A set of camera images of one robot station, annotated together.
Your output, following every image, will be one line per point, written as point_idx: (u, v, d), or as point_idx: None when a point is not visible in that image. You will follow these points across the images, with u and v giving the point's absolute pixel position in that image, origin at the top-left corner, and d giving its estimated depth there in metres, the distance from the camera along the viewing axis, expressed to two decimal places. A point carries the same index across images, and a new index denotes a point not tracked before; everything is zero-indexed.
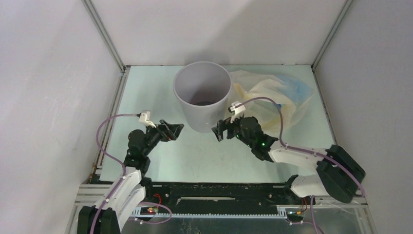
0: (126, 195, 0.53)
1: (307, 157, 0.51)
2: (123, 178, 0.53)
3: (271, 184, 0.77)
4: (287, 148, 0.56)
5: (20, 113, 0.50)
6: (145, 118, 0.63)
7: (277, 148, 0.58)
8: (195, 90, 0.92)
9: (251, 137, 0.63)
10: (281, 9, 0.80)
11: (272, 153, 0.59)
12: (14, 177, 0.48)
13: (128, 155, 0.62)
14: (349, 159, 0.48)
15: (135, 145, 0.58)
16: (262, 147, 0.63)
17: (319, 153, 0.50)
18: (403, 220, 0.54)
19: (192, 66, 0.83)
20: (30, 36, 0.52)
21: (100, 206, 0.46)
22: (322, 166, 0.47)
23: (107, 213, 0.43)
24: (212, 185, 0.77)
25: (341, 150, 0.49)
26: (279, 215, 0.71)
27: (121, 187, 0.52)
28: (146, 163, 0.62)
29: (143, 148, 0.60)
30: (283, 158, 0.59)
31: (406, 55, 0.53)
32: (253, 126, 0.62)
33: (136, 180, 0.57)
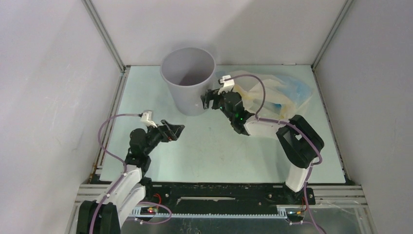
0: (126, 192, 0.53)
1: (272, 126, 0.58)
2: (123, 175, 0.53)
3: (271, 184, 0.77)
4: (259, 120, 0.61)
5: (20, 113, 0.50)
6: (147, 118, 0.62)
7: (250, 120, 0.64)
8: (182, 74, 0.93)
9: (233, 111, 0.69)
10: (281, 9, 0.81)
11: (248, 126, 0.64)
12: (14, 178, 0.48)
13: (129, 154, 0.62)
14: (309, 128, 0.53)
15: (135, 144, 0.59)
16: (240, 121, 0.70)
17: (282, 121, 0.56)
18: (403, 221, 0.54)
19: (181, 50, 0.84)
20: (31, 35, 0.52)
21: (101, 201, 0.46)
22: (282, 131, 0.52)
23: (107, 207, 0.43)
24: (211, 185, 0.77)
25: (301, 119, 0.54)
26: (278, 215, 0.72)
27: (121, 183, 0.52)
28: (146, 162, 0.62)
29: (144, 148, 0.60)
30: (256, 129, 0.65)
31: (406, 54, 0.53)
32: (236, 102, 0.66)
33: (136, 179, 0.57)
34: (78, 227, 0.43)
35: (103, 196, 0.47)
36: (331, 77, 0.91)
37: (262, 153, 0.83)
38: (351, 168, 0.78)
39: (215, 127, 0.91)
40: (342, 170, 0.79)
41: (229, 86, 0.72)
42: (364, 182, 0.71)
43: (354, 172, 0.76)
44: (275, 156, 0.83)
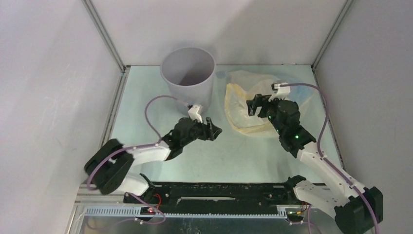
0: (146, 158, 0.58)
1: (340, 184, 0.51)
2: (155, 145, 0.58)
3: (271, 184, 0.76)
4: (322, 159, 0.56)
5: (20, 113, 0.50)
6: (196, 111, 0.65)
7: (311, 154, 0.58)
8: (182, 75, 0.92)
9: (286, 123, 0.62)
10: (281, 9, 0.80)
11: (304, 155, 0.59)
12: (14, 179, 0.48)
13: (168, 134, 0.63)
14: (381, 205, 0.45)
15: (182, 129, 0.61)
16: (292, 138, 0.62)
17: (356, 188, 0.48)
18: (403, 221, 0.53)
19: (181, 49, 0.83)
20: (30, 35, 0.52)
21: (126, 147, 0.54)
22: (350, 202, 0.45)
23: (127, 157, 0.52)
24: (211, 185, 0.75)
25: (378, 193, 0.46)
26: (278, 214, 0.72)
27: (147, 149, 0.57)
28: (178, 149, 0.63)
29: (185, 138, 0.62)
30: (310, 164, 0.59)
31: (405, 55, 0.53)
32: (292, 113, 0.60)
33: (161, 155, 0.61)
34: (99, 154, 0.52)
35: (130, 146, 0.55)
36: (331, 77, 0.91)
37: (262, 153, 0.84)
38: (351, 168, 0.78)
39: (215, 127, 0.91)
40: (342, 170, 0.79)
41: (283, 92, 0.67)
42: (364, 182, 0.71)
43: (354, 172, 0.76)
44: (275, 156, 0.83)
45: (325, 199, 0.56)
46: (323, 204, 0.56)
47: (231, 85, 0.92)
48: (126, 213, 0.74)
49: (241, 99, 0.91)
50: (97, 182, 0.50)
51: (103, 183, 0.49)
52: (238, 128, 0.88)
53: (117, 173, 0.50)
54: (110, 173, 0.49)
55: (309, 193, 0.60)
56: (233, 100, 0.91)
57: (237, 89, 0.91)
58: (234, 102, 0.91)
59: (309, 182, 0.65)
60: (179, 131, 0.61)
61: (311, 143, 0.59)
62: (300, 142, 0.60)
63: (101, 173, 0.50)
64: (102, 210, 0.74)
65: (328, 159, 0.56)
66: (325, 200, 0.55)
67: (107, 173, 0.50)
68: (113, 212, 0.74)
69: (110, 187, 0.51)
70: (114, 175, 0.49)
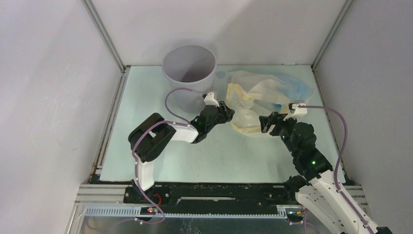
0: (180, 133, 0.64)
1: (354, 221, 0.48)
2: (187, 126, 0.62)
3: (271, 184, 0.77)
4: (339, 192, 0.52)
5: (20, 113, 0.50)
6: (212, 98, 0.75)
7: (327, 184, 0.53)
8: (183, 72, 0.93)
9: (300, 146, 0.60)
10: (281, 10, 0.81)
11: (319, 184, 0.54)
12: (14, 179, 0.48)
13: (195, 121, 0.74)
14: None
15: (208, 114, 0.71)
16: (308, 163, 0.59)
17: (370, 228, 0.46)
18: (403, 222, 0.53)
19: (181, 47, 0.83)
20: (30, 35, 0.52)
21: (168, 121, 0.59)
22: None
23: (169, 128, 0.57)
24: (211, 185, 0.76)
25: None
26: (279, 215, 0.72)
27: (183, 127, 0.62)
28: (202, 134, 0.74)
29: (210, 123, 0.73)
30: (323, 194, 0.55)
31: (405, 55, 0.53)
32: (306, 137, 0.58)
33: (191, 135, 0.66)
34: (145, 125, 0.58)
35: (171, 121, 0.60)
36: (331, 77, 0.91)
37: (262, 153, 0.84)
38: (351, 168, 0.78)
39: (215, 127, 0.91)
40: (342, 170, 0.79)
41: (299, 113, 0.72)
42: (364, 182, 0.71)
43: (354, 172, 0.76)
44: (275, 156, 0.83)
45: (330, 218, 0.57)
46: (328, 223, 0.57)
47: (232, 86, 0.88)
48: (126, 213, 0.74)
49: (242, 100, 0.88)
50: (141, 149, 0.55)
51: (147, 150, 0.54)
52: (238, 128, 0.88)
53: (161, 141, 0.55)
54: (155, 141, 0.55)
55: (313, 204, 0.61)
56: (234, 100, 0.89)
57: (238, 90, 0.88)
58: (235, 102, 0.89)
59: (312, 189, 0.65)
60: (205, 117, 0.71)
61: (328, 171, 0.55)
62: (315, 169, 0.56)
63: (145, 142, 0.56)
64: (102, 210, 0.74)
65: (344, 192, 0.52)
66: (332, 220, 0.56)
67: (151, 141, 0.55)
68: (112, 212, 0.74)
69: (153, 154, 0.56)
70: (158, 143, 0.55)
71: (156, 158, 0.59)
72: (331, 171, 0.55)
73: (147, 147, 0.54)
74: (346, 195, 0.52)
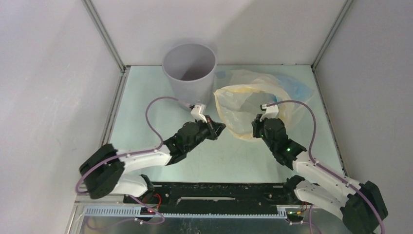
0: (143, 164, 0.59)
1: (336, 184, 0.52)
2: (154, 151, 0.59)
3: (271, 184, 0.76)
4: (316, 165, 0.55)
5: (20, 113, 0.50)
6: (199, 111, 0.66)
7: (304, 162, 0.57)
8: (183, 71, 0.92)
9: (273, 139, 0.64)
10: (280, 10, 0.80)
11: (298, 165, 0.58)
12: (14, 179, 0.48)
13: (172, 137, 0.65)
14: (380, 198, 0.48)
15: (185, 134, 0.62)
16: (284, 151, 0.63)
17: (352, 185, 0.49)
18: (403, 222, 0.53)
19: (180, 47, 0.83)
20: (30, 35, 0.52)
21: (120, 155, 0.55)
22: (351, 201, 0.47)
23: (118, 165, 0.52)
24: (211, 185, 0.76)
25: (375, 188, 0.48)
26: (279, 214, 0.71)
27: (145, 156, 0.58)
28: (178, 156, 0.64)
29: (189, 143, 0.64)
30: (306, 172, 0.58)
31: (405, 55, 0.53)
32: (277, 128, 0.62)
33: (159, 162, 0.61)
34: (96, 158, 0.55)
35: (123, 154, 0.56)
36: (331, 77, 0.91)
37: (262, 153, 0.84)
38: (351, 168, 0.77)
39: None
40: (342, 170, 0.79)
41: (272, 111, 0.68)
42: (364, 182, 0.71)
43: (354, 171, 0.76)
44: None
45: (328, 200, 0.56)
46: (328, 205, 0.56)
47: (218, 90, 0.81)
48: (126, 213, 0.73)
49: (233, 96, 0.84)
50: (89, 186, 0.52)
51: (92, 188, 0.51)
52: (240, 135, 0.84)
53: (107, 181, 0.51)
54: (99, 180, 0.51)
55: (311, 193, 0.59)
56: (225, 99, 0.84)
57: (229, 88, 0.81)
58: (227, 101, 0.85)
59: (309, 183, 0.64)
60: (183, 136, 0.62)
61: (303, 152, 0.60)
62: (292, 154, 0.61)
63: (92, 177, 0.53)
64: (102, 210, 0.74)
65: (321, 164, 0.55)
66: (329, 200, 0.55)
67: (97, 179, 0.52)
68: (113, 212, 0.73)
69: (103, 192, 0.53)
70: (102, 183, 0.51)
71: (107, 194, 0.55)
72: (305, 152, 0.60)
73: (92, 186, 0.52)
74: (323, 165, 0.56)
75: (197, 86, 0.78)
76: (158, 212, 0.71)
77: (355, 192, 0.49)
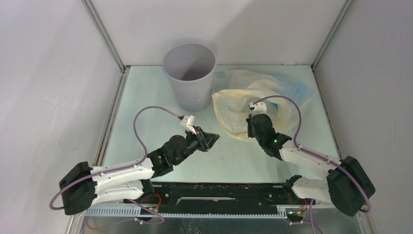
0: (123, 179, 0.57)
1: (318, 164, 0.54)
2: (132, 167, 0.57)
3: (271, 184, 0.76)
4: (300, 149, 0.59)
5: (20, 113, 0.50)
6: (187, 123, 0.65)
7: (288, 147, 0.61)
8: (183, 71, 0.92)
9: (261, 132, 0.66)
10: (280, 10, 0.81)
11: (284, 152, 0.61)
12: (14, 179, 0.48)
13: (160, 149, 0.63)
14: (362, 172, 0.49)
15: (170, 147, 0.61)
16: (272, 143, 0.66)
17: (332, 162, 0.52)
18: (403, 222, 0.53)
19: (180, 47, 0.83)
20: (30, 35, 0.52)
21: (93, 174, 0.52)
22: (332, 176, 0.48)
23: (89, 185, 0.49)
24: (211, 185, 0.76)
25: (355, 163, 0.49)
26: (279, 215, 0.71)
27: (124, 172, 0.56)
28: (164, 168, 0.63)
29: (177, 157, 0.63)
30: (293, 159, 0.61)
31: (404, 55, 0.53)
32: (263, 121, 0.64)
33: (141, 176, 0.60)
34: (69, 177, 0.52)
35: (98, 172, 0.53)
36: (331, 77, 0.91)
37: (262, 154, 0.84)
38: None
39: (215, 127, 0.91)
40: None
41: (260, 108, 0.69)
42: None
43: None
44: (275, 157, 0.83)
45: (319, 186, 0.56)
46: (320, 194, 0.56)
47: (217, 93, 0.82)
48: (126, 213, 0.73)
49: (231, 99, 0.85)
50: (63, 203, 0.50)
51: (65, 207, 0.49)
52: (236, 135, 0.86)
53: (78, 201, 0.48)
54: (70, 200, 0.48)
55: (305, 186, 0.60)
56: (223, 102, 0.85)
57: (227, 92, 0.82)
58: (225, 104, 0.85)
59: (305, 178, 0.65)
60: (168, 150, 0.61)
61: (289, 141, 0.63)
62: (279, 144, 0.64)
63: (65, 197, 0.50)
64: (102, 210, 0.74)
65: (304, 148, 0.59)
66: (319, 186, 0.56)
67: (69, 199, 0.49)
68: (113, 212, 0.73)
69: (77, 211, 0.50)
70: (73, 203, 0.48)
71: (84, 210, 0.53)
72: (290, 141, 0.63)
73: (65, 204, 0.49)
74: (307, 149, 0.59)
75: (197, 86, 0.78)
76: (158, 213, 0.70)
77: (337, 167, 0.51)
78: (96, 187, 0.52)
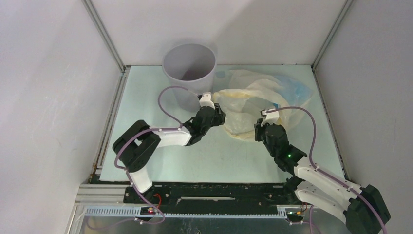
0: (169, 141, 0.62)
1: (337, 189, 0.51)
2: (178, 129, 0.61)
3: (271, 184, 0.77)
4: (317, 170, 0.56)
5: (20, 113, 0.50)
6: (207, 98, 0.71)
7: (305, 167, 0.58)
8: (183, 71, 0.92)
9: (275, 145, 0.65)
10: (281, 10, 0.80)
11: (299, 170, 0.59)
12: (14, 180, 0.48)
13: (188, 122, 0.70)
14: (383, 202, 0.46)
15: (203, 115, 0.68)
16: (285, 158, 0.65)
17: (353, 190, 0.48)
18: (403, 222, 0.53)
19: (180, 47, 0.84)
20: (30, 35, 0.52)
21: (153, 130, 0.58)
22: (353, 205, 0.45)
23: (154, 136, 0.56)
24: (211, 185, 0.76)
25: (376, 192, 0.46)
26: (279, 215, 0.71)
27: (172, 133, 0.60)
28: (197, 135, 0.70)
29: (206, 124, 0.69)
30: (308, 179, 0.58)
31: (404, 55, 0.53)
32: (279, 135, 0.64)
33: (182, 141, 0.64)
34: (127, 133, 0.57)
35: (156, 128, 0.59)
36: (331, 77, 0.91)
37: (262, 153, 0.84)
38: (351, 168, 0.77)
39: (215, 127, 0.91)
40: (342, 170, 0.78)
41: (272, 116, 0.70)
42: (364, 181, 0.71)
43: (354, 171, 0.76)
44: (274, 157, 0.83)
45: (330, 201, 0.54)
46: (329, 207, 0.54)
47: (217, 92, 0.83)
48: (125, 213, 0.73)
49: (232, 100, 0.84)
50: (125, 159, 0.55)
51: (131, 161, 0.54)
52: (237, 136, 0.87)
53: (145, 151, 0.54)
54: (137, 152, 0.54)
55: (312, 195, 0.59)
56: (224, 102, 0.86)
57: (227, 92, 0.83)
58: (226, 104, 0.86)
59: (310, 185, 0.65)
60: (202, 117, 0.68)
61: (304, 158, 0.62)
62: (293, 160, 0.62)
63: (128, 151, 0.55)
64: (102, 210, 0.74)
65: (322, 169, 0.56)
66: (331, 203, 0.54)
67: (135, 151, 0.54)
68: (113, 212, 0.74)
69: (139, 165, 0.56)
70: (140, 155, 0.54)
71: (139, 169, 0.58)
72: (305, 158, 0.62)
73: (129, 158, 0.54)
74: (325, 171, 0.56)
75: (197, 86, 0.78)
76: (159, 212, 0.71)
77: (357, 196, 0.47)
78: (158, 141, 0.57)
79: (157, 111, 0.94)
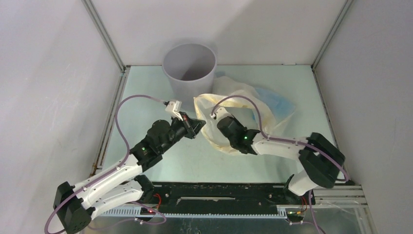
0: (113, 184, 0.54)
1: (289, 146, 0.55)
2: (116, 170, 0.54)
3: (271, 184, 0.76)
4: (269, 139, 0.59)
5: (20, 112, 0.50)
6: (173, 108, 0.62)
7: (259, 140, 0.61)
8: (183, 71, 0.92)
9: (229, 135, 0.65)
10: (280, 10, 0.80)
11: (256, 146, 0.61)
12: (14, 179, 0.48)
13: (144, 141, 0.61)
14: (329, 145, 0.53)
15: (156, 134, 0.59)
16: (243, 141, 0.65)
17: (300, 142, 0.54)
18: (403, 222, 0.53)
19: (180, 47, 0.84)
20: (30, 35, 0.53)
21: (76, 192, 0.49)
22: (304, 154, 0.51)
23: (77, 204, 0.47)
24: (211, 185, 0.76)
25: (320, 137, 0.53)
26: (279, 214, 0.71)
27: (104, 180, 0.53)
28: (153, 158, 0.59)
29: (162, 143, 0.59)
30: (267, 149, 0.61)
31: (403, 54, 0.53)
32: (229, 123, 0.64)
33: (133, 173, 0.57)
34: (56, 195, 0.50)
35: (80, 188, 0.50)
36: (331, 77, 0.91)
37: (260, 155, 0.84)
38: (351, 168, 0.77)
39: None
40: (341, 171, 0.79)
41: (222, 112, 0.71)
42: (365, 181, 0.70)
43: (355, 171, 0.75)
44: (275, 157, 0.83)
45: None
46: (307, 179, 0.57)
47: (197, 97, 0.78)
48: (126, 213, 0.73)
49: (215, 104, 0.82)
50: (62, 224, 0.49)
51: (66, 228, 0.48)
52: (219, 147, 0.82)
53: (74, 221, 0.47)
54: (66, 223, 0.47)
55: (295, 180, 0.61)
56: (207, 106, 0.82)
57: (211, 96, 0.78)
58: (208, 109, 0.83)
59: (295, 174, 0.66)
60: (153, 136, 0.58)
61: (258, 133, 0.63)
62: (249, 142, 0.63)
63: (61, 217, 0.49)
64: None
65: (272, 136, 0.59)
66: None
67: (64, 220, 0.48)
68: (112, 212, 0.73)
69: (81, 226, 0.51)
70: (70, 224, 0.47)
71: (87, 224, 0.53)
72: (259, 133, 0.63)
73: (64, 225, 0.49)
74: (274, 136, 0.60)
75: (197, 86, 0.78)
76: (158, 212, 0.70)
77: (305, 146, 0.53)
78: (84, 203, 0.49)
79: (157, 111, 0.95)
